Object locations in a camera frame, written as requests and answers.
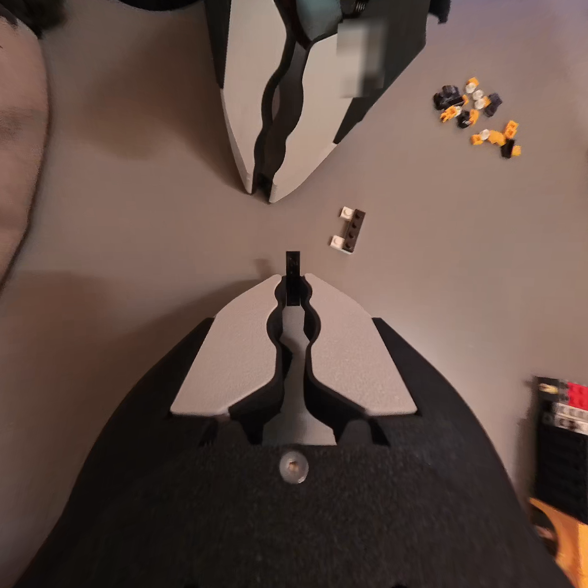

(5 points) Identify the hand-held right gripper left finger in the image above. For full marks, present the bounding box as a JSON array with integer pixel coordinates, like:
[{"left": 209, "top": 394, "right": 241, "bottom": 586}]
[{"left": 170, "top": 274, "right": 295, "bottom": 421}]

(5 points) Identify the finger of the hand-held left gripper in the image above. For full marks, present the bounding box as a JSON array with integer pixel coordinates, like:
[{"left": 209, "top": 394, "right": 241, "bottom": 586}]
[
  {"left": 257, "top": 25, "right": 356, "bottom": 204},
  {"left": 220, "top": 0, "right": 296, "bottom": 196}
]

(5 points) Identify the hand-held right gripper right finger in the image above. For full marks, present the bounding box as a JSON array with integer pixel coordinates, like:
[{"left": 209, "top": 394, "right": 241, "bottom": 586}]
[{"left": 301, "top": 273, "right": 419, "bottom": 420}]

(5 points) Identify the beige sweatshirt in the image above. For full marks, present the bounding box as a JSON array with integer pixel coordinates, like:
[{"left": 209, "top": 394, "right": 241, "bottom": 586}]
[{"left": 0, "top": 18, "right": 50, "bottom": 288}]

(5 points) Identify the pile of loose lego parts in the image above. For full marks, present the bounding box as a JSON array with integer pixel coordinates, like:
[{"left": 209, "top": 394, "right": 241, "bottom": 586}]
[{"left": 432, "top": 76, "right": 523, "bottom": 160}]

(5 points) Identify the orange and black lego car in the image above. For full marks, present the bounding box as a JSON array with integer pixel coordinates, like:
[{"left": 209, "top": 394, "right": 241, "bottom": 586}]
[{"left": 526, "top": 374, "right": 588, "bottom": 588}]

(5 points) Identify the black and white lego assembly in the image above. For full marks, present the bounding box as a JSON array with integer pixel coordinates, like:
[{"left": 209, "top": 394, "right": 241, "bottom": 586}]
[{"left": 328, "top": 207, "right": 367, "bottom": 255}]

